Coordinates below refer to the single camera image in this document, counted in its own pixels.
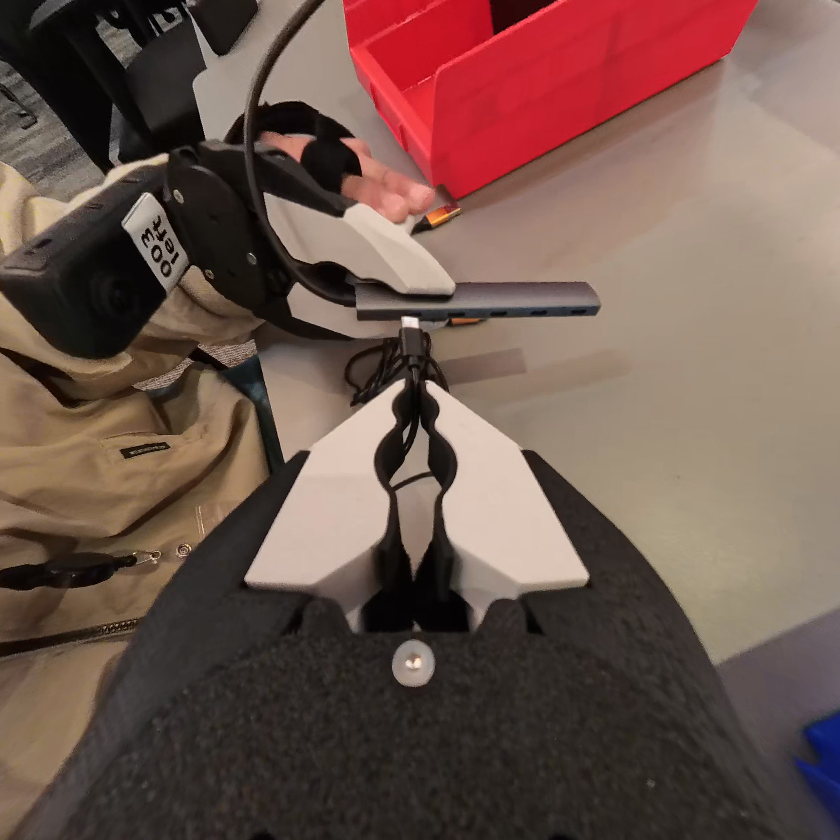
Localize red plastic bin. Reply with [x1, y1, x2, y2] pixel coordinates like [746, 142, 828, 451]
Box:
[343, 0, 760, 201]

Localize person's left hand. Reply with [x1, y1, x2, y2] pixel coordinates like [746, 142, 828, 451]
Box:
[258, 129, 435, 223]

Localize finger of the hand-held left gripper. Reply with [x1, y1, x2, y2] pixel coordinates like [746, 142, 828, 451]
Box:
[262, 192, 456, 298]
[285, 262, 448, 340]

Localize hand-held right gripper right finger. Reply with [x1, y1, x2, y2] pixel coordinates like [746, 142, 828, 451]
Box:
[415, 379, 590, 634]

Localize person's left forearm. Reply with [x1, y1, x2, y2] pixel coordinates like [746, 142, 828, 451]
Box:
[0, 154, 172, 263]

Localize black strap with clip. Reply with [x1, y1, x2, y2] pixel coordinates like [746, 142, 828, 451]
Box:
[0, 551, 163, 592]

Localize slim grey USB hub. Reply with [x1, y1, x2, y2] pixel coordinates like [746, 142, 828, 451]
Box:
[354, 281, 602, 324]

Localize blue plastic bin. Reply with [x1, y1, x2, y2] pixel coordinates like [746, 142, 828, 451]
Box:
[793, 718, 840, 840]

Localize black cable orange plugs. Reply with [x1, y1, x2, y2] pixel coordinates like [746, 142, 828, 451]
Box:
[412, 203, 462, 235]

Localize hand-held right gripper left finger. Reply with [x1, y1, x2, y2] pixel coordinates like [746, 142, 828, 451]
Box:
[244, 379, 421, 634]

